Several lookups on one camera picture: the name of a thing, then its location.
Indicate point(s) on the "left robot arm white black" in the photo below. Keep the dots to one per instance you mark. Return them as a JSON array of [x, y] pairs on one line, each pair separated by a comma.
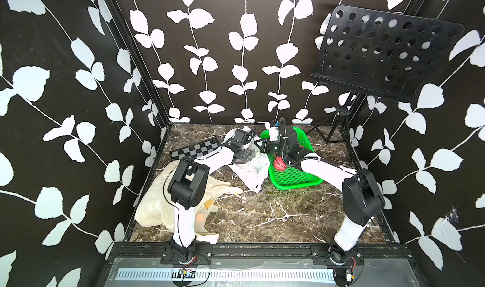
[[188, 185]]

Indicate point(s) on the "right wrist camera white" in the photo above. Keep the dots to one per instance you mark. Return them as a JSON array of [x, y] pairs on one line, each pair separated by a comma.
[[273, 128]]

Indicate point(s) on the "white knotted plastic bag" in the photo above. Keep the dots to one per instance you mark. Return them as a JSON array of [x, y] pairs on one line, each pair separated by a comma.
[[254, 172]]

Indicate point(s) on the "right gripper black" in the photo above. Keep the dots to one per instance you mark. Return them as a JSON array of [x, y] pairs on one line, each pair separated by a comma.
[[266, 146]]

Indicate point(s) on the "white slotted cable duct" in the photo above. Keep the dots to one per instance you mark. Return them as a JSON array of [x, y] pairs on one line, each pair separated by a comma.
[[201, 275]]

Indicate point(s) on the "black perforated music stand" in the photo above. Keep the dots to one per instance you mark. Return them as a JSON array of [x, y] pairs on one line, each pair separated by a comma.
[[382, 54]]

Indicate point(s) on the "green perforated plastic basket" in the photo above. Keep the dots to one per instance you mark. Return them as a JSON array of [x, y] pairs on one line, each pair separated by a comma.
[[291, 178]]

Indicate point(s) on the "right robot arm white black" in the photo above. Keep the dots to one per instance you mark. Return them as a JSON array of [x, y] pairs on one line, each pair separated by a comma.
[[361, 196]]

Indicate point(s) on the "black white checkerboard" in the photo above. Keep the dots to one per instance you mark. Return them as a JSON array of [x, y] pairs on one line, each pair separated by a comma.
[[197, 150]]

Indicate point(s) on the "yellow banana print plastic bag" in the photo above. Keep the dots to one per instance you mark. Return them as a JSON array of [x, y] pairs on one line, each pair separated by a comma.
[[154, 210]]

